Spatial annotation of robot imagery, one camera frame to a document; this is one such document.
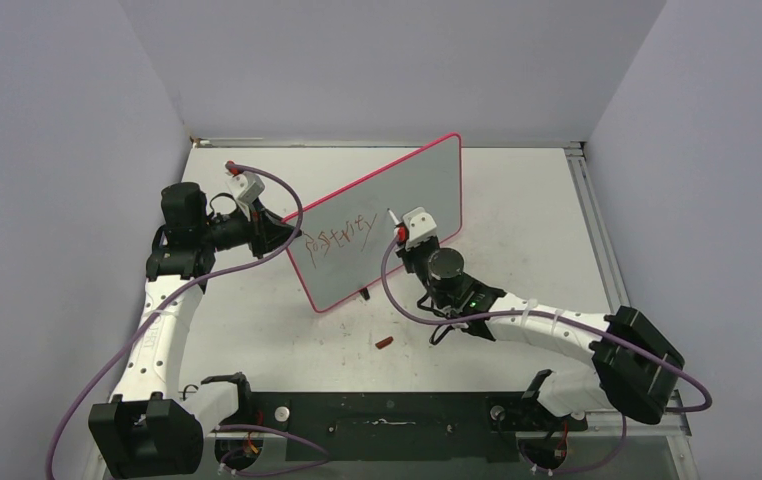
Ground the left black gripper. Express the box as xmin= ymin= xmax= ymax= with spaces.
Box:
xmin=198 ymin=197 xmax=301 ymax=260

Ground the red and white marker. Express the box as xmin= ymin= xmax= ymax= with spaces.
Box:
xmin=387 ymin=209 xmax=401 ymax=228

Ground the pink framed whiteboard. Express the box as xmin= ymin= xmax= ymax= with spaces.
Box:
xmin=284 ymin=133 xmax=463 ymax=313

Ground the red marker cap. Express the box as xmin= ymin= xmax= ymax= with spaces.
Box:
xmin=375 ymin=336 xmax=394 ymax=349

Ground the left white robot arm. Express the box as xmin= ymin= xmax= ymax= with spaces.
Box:
xmin=88 ymin=172 xmax=293 ymax=479

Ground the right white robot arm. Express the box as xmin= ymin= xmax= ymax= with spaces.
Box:
xmin=393 ymin=240 xmax=685 ymax=428

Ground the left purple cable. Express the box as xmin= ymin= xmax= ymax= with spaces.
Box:
xmin=44 ymin=160 xmax=304 ymax=480

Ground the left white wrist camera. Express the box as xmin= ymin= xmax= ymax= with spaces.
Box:
xmin=226 ymin=171 xmax=265 ymax=207

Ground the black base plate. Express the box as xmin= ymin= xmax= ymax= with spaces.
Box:
xmin=222 ymin=392 xmax=588 ymax=463

